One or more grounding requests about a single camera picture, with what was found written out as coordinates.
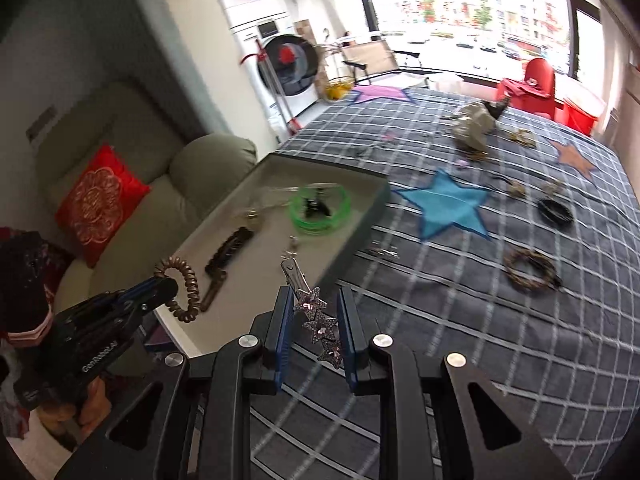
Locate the black ridged bangle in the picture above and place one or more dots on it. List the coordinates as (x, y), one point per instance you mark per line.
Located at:
(542, 212)

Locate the red plastic chair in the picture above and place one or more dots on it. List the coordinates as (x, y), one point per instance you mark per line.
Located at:
(537, 80)

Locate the small silver earrings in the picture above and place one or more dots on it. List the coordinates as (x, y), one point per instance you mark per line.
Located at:
(382, 252)

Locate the red embroidered cushion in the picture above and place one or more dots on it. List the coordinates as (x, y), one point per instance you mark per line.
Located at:
(100, 205)

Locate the grey shallow box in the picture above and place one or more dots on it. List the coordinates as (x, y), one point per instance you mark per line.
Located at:
(225, 200)

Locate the beige folding chair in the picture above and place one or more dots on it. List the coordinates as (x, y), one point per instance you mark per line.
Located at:
(372, 57)

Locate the yellow basket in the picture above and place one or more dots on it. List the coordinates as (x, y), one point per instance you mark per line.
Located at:
(337, 90)

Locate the beige crumpled pouch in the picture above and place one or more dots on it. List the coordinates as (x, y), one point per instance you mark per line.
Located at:
(472, 122)

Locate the white washing machine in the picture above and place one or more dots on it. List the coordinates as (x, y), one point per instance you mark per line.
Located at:
(290, 60)

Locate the small gold ornament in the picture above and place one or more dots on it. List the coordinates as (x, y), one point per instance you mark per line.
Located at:
(552, 187)
(517, 188)

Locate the silver star hair clip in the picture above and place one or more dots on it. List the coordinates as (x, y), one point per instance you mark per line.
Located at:
(315, 310)

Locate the red bucket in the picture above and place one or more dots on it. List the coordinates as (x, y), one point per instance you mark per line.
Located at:
(580, 115)

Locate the beige sofa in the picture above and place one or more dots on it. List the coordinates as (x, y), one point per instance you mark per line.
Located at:
(165, 195)

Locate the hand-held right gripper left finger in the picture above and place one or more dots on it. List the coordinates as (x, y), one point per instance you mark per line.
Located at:
(286, 340)

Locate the black figurine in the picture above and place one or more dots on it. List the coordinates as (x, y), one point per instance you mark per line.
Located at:
(497, 108)

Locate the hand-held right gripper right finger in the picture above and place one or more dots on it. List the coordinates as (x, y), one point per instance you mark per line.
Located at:
(347, 340)

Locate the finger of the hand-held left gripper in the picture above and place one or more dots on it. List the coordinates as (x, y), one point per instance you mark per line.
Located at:
(150, 284)
(155, 302)

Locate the green translucent bangle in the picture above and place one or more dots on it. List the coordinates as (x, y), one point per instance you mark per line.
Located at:
(300, 220)

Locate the person's left hand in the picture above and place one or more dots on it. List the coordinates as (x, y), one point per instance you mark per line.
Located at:
(92, 405)

